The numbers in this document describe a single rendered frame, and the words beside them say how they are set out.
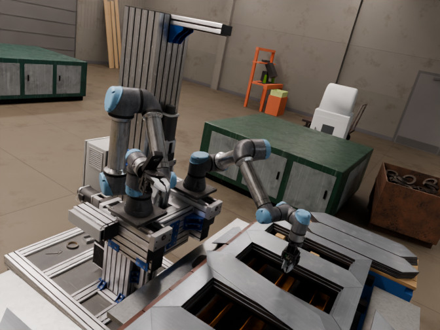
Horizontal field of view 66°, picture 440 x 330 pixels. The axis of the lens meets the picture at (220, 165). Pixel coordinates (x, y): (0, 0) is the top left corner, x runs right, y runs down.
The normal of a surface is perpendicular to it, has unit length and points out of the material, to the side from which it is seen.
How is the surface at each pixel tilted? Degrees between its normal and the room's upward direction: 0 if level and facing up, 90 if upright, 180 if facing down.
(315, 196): 90
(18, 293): 0
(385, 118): 90
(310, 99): 90
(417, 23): 90
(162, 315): 0
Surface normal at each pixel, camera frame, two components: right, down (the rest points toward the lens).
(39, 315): 0.19, -0.92
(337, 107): -0.36, -0.07
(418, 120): -0.54, 0.20
